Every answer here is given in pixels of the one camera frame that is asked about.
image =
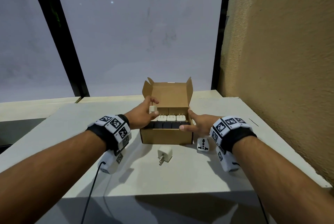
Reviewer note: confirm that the black window frame post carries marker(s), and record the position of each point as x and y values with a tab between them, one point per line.
58	35
221	30

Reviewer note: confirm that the white wrist camera unit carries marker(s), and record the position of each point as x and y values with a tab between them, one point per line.
112	162
227	161

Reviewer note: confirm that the white universal socket adapter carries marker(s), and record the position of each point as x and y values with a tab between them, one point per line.
203	145

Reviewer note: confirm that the person's right hand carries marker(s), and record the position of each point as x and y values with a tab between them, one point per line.
204	126

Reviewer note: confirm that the black plug adapter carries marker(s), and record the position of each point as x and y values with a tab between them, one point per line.
183	123
175	125
167	125
158	125

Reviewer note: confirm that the person's right forearm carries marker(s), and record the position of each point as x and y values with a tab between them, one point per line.
281	179

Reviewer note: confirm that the person's left hand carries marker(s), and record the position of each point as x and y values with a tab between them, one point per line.
138	116

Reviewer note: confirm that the black wristband with marker tiles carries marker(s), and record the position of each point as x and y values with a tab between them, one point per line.
114	129
229	129

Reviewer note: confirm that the person's left thumb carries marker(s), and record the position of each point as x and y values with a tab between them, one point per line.
154	115

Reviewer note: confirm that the brown cardboard box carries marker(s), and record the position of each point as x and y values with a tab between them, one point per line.
167	136

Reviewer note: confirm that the white two-prong wall charger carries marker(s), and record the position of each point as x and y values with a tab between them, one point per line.
165	152

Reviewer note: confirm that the person's left forearm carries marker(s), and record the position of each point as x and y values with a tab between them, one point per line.
47	174

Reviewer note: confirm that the small white plug adapter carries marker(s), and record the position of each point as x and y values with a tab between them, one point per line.
152	109

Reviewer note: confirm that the beige window ledge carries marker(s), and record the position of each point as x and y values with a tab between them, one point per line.
39	107

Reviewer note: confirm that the person's right thumb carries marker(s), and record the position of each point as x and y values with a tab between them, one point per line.
186	127

